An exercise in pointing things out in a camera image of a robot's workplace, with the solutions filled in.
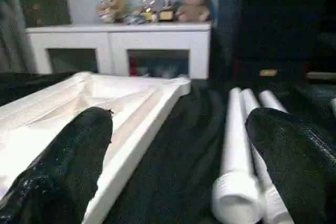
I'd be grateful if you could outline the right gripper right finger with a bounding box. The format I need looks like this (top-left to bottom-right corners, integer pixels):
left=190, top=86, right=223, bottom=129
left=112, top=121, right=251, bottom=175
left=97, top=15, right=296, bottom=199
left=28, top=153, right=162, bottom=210
left=245, top=108, right=336, bottom=224

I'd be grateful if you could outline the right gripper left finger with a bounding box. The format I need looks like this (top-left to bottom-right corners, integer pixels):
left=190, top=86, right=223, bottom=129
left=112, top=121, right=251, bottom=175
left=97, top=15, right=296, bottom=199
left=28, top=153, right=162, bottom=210
left=0, top=107, right=113, bottom=224

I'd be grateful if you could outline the white plastic table top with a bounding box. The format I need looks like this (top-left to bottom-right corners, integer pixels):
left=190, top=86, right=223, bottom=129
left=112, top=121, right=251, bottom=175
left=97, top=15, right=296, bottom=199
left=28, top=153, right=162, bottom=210
left=0, top=72, right=193, bottom=224

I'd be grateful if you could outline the black plastic mat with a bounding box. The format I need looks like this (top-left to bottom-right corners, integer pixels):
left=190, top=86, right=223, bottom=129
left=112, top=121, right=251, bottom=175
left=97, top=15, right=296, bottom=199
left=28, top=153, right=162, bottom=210
left=0, top=72, right=336, bottom=224

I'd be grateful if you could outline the white cabinet with glass doors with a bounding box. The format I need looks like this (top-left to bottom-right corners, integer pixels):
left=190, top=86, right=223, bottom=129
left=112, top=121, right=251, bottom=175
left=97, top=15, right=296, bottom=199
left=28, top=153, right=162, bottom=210
left=25, top=21, right=214, bottom=81

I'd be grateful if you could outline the shiny crumpled foil item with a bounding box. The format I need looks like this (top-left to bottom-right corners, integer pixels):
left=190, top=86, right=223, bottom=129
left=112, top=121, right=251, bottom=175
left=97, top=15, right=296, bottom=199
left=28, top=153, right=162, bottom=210
left=123, top=13, right=148, bottom=26

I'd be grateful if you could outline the beige plush bear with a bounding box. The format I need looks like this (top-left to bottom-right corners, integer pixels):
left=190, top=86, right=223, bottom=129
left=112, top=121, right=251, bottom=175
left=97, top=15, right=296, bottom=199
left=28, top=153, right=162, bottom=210
left=96, top=0, right=132, bottom=24

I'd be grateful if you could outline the silver round trophy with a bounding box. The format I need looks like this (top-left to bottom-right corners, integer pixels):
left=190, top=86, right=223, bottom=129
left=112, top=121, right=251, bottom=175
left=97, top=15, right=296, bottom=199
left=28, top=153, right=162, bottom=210
left=139, top=0, right=159, bottom=23

